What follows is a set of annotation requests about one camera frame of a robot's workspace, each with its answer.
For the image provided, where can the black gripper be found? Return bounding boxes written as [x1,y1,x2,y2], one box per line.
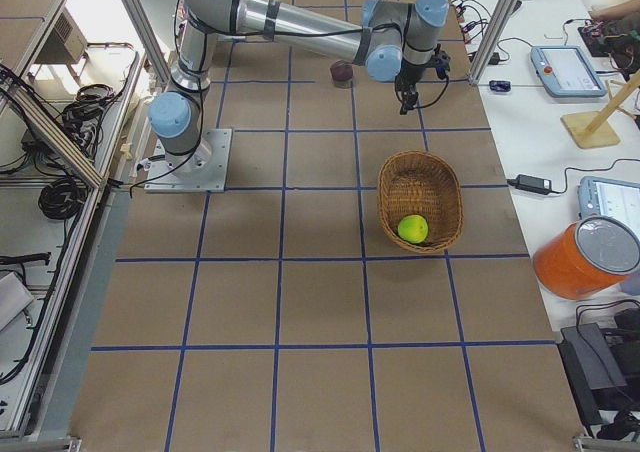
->
[394,61,425,115]

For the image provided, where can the dark red apple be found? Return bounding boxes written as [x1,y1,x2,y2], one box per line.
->
[329,60,353,82]

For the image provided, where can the green apple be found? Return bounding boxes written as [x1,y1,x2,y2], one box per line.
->
[397,214,429,244]

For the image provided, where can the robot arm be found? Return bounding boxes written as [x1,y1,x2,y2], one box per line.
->
[142,0,449,193]

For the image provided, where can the wicker basket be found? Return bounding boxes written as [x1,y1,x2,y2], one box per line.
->
[377,150,464,255]

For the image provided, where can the small blue device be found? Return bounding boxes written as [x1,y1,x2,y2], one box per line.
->
[488,80,512,93]

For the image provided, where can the black power adapter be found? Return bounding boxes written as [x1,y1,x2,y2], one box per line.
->
[507,174,553,195]

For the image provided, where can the upper teach pendant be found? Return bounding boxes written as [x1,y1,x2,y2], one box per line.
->
[530,46,607,98]

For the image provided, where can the teach pendant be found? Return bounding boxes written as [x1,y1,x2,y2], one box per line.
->
[577,176,639,227]
[530,46,607,98]

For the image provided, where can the wooden stand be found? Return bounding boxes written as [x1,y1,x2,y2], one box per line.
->
[561,72,639,149]

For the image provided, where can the lower teach pendant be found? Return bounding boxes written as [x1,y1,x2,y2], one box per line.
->
[577,176,639,227]

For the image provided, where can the orange bucket with lid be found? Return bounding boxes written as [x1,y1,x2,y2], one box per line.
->
[533,215,639,300]

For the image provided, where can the black laptop stand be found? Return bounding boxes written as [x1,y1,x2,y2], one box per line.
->
[558,319,639,443]

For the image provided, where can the aluminium frame post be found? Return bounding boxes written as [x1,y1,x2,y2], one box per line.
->
[468,0,518,86]

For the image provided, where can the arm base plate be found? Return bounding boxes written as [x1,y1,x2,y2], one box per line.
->
[144,128,233,193]

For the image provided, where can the coiled black cables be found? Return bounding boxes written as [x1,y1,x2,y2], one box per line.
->
[38,177,81,221]

